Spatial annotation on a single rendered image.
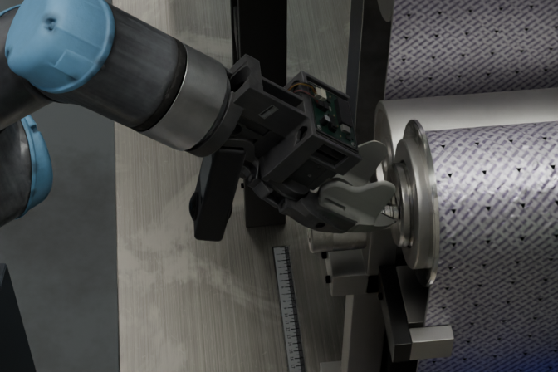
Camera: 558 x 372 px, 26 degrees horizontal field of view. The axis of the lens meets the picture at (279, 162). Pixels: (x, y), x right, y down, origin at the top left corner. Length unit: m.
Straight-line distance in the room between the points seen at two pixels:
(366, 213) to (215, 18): 0.81
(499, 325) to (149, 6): 0.86
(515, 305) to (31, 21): 0.51
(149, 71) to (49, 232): 1.85
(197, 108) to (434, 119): 0.35
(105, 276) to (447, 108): 1.52
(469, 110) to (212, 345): 0.43
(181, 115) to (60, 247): 1.80
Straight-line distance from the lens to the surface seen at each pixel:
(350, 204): 0.99
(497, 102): 1.19
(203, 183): 0.99
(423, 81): 1.22
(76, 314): 2.55
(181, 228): 1.50
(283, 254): 1.47
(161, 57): 0.87
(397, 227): 1.06
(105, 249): 2.64
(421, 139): 1.03
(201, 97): 0.88
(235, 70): 0.92
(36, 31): 0.84
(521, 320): 1.14
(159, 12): 1.79
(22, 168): 1.33
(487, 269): 1.06
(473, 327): 1.13
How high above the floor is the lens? 2.07
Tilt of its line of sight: 48 degrees down
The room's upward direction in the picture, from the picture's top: straight up
